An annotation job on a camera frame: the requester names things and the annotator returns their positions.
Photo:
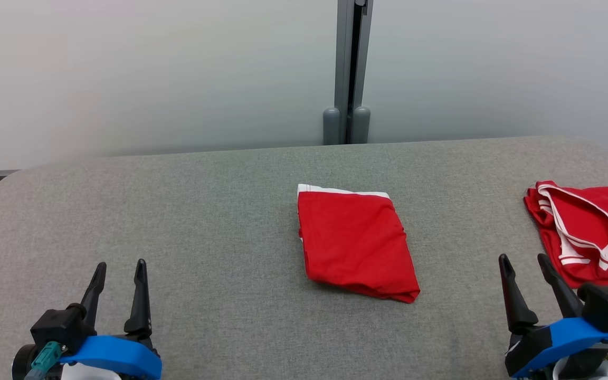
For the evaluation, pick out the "grey partition post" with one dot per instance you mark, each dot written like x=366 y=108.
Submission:
x=343 y=53

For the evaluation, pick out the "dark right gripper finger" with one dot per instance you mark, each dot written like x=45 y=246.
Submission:
x=560 y=287
x=512 y=301

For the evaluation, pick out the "red shorts with white trim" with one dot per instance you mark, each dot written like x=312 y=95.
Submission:
x=357 y=243

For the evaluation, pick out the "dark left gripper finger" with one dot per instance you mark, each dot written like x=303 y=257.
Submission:
x=139 y=301
x=95 y=290

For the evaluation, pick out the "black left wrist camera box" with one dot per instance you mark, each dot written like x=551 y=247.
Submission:
x=61 y=324

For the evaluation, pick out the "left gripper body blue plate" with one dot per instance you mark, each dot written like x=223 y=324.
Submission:
x=114 y=356

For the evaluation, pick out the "grey cylindrical post foot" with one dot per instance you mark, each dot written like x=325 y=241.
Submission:
x=360 y=125
x=331 y=126

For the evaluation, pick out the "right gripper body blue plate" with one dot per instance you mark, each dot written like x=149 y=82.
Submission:
x=557 y=343

